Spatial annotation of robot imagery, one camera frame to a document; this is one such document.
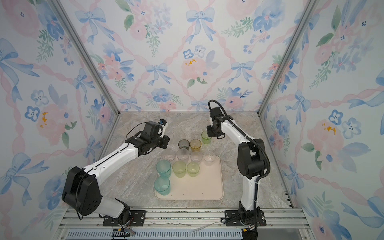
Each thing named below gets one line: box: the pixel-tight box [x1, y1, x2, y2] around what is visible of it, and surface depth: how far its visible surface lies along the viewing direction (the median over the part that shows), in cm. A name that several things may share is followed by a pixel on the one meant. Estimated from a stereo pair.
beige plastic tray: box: [155, 156, 224, 201], surface depth 85 cm
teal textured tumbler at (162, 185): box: [154, 175, 171, 196], surface depth 81 cm
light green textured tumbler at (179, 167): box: [172, 160, 187, 178], surface depth 86 cm
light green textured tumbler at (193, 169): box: [186, 162, 200, 177], surface depth 89 cm
